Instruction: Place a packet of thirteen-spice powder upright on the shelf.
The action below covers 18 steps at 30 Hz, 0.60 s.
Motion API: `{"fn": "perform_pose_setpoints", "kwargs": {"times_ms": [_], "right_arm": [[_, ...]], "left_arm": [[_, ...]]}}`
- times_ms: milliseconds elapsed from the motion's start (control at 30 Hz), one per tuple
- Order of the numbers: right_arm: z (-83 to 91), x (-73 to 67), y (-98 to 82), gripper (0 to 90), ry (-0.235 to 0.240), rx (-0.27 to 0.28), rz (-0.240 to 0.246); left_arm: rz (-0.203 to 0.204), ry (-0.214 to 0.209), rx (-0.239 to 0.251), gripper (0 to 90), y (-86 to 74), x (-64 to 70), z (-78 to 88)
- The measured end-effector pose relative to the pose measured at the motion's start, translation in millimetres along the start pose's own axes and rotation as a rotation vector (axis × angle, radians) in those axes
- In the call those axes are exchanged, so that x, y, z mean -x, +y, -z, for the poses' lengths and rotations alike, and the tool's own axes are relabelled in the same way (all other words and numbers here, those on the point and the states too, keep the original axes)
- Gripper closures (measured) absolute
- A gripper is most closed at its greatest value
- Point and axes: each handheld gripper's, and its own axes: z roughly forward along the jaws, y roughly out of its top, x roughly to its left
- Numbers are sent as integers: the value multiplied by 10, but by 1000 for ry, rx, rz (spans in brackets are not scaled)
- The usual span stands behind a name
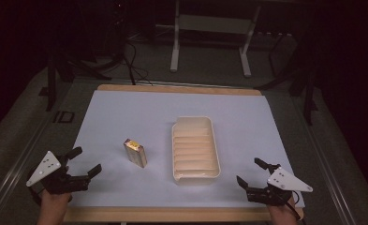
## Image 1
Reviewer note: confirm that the white metal stand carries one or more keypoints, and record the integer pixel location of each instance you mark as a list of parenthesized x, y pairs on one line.
[(212, 25)]

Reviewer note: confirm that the person's left hand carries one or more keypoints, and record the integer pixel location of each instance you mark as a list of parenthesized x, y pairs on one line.
[(54, 200)]

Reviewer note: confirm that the white paper sheet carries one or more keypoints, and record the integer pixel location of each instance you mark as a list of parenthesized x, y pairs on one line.
[(141, 118)]

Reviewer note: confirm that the black tripod stand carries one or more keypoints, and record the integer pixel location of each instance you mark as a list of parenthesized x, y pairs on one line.
[(66, 59), (300, 72)]

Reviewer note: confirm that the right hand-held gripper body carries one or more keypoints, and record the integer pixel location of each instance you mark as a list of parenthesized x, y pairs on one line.
[(278, 187)]

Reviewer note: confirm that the small tan box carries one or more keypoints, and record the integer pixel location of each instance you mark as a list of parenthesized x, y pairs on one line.
[(135, 153)]

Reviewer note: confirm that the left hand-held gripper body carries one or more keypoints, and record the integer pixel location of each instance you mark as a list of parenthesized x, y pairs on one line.
[(57, 179)]

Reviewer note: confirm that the cream ridged plastic tray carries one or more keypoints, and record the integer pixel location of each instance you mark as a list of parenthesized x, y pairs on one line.
[(194, 150)]

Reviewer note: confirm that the person's right hand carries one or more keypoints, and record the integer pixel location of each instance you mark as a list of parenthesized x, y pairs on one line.
[(283, 212)]

